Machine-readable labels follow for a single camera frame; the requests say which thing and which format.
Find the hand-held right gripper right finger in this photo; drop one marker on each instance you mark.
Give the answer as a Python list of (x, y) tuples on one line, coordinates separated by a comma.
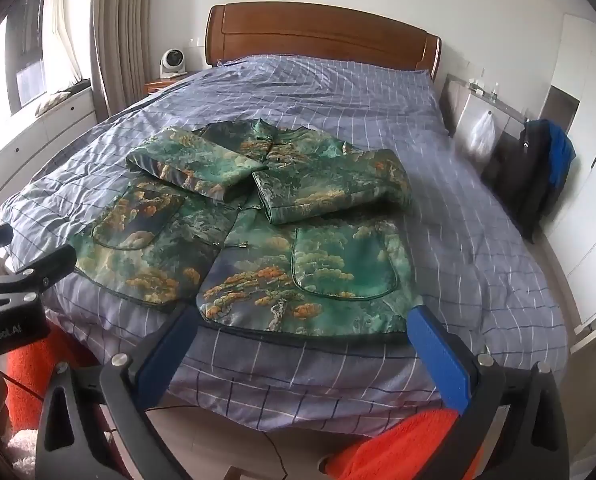
[(438, 355)]

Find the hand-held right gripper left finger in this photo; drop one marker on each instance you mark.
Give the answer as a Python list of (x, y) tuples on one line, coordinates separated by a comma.
[(170, 355)]

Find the green printed jacket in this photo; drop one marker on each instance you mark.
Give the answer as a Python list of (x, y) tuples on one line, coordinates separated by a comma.
[(258, 240)]

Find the white window seat cabinet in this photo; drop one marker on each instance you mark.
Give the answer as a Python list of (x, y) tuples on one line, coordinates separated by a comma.
[(37, 150)]

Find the white fluffy cloth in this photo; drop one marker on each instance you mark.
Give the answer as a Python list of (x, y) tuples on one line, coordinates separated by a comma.
[(22, 455)]

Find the window seat cushion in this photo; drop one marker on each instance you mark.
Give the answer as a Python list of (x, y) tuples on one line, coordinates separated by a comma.
[(52, 104)]

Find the dark and blue hanging jackets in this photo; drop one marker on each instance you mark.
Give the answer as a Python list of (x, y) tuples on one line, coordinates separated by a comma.
[(520, 180)]

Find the window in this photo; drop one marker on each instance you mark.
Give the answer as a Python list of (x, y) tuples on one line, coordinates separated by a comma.
[(32, 50)]

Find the wooden nightstand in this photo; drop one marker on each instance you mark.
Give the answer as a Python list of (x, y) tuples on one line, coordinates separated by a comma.
[(158, 86)]

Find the white plastic bag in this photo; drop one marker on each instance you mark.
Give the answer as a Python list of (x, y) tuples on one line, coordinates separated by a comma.
[(481, 135)]

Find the blue jacket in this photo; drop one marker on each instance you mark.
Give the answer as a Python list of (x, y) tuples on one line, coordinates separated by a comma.
[(562, 152)]

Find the beige curtain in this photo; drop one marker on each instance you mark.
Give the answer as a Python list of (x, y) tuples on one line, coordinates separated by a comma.
[(120, 35)]

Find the white desk fan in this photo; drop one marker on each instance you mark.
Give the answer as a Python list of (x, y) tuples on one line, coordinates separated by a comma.
[(171, 62)]

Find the white wardrobe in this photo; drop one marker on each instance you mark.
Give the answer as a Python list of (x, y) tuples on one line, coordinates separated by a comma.
[(590, 160)]

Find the grey dresser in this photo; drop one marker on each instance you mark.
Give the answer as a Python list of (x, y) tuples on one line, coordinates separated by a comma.
[(460, 105)]

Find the bed with blue checked duvet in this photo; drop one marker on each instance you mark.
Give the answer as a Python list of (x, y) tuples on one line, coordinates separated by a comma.
[(328, 100)]

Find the wooden headboard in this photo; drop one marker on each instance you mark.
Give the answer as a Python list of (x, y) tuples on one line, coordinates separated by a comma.
[(323, 32)]

